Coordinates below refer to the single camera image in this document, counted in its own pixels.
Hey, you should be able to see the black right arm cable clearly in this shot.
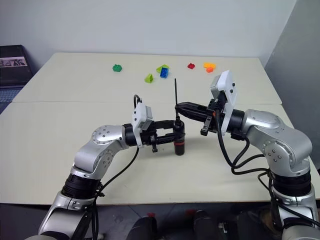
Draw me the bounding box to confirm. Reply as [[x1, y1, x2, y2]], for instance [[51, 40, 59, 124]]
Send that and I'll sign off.
[[214, 98, 279, 226]]

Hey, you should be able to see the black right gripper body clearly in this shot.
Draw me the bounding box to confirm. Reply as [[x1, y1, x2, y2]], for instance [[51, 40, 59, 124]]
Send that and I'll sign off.
[[199, 98, 225, 137]]

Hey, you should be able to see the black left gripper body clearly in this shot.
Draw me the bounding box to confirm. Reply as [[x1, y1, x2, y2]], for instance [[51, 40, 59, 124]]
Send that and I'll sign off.
[[139, 122, 159, 154]]

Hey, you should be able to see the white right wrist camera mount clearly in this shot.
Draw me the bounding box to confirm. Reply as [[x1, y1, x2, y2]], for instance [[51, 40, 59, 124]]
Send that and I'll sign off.
[[209, 70, 239, 137]]

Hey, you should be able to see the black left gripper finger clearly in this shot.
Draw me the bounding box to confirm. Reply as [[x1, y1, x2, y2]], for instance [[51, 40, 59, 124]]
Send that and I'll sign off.
[[155, 133, 176, 144], [150, 120, 176, 131]]

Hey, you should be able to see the long thin metal bit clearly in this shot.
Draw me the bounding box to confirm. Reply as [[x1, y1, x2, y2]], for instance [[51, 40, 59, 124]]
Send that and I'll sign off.
[[173, 78, 181, 122]]

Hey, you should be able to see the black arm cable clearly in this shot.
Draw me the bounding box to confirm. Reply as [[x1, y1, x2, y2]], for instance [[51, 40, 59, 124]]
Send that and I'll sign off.
[[214, 98, 279, 226], [84, 94, 144, 240]]

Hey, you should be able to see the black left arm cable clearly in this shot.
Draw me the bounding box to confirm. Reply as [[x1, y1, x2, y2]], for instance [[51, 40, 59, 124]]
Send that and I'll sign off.
[[84, 94, 144, 240]]

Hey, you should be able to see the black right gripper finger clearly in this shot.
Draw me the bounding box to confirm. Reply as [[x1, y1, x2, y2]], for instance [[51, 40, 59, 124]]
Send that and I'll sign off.
[[178, 109, 208, 123], [174, 101, 209, 112]]

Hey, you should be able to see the dark rounded shape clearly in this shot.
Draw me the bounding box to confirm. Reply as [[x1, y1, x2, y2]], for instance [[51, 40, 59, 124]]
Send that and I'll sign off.
[[129, 215, 159, 240], [193, 209, 226, 240]]

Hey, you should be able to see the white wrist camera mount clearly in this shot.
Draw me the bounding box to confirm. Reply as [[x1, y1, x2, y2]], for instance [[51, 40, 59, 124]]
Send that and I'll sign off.
[[131, 99, 154, 148], [209, 70, 239, 137]]

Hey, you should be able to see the dark open laptop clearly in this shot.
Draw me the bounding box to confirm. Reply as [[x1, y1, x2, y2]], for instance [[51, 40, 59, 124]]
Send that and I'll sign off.
[[0, 44, 35, 115]]

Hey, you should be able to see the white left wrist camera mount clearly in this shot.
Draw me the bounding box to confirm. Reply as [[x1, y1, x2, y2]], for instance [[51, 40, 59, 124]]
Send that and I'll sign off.
[[131, 99, 154, 148]]

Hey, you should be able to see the black electric screwdriver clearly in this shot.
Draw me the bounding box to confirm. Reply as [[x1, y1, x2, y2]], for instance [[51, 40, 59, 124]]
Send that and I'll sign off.
[[172, 115, 187, 156]]

